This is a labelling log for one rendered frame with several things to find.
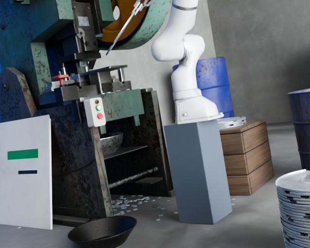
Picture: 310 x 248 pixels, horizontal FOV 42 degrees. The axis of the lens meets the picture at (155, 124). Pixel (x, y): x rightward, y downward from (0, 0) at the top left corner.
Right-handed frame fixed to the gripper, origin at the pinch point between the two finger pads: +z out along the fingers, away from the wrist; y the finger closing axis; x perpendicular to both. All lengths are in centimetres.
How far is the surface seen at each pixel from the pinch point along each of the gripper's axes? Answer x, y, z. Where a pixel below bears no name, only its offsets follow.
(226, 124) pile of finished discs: 2, -74, 22
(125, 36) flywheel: -42.6, -2.6, 5.8
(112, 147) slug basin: -16, -32, 67
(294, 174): 84, -77, 38
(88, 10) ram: -23.8, 22.3, 10.3
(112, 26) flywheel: -55, 8, 3
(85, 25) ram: -21.2, 18.3, 19.0
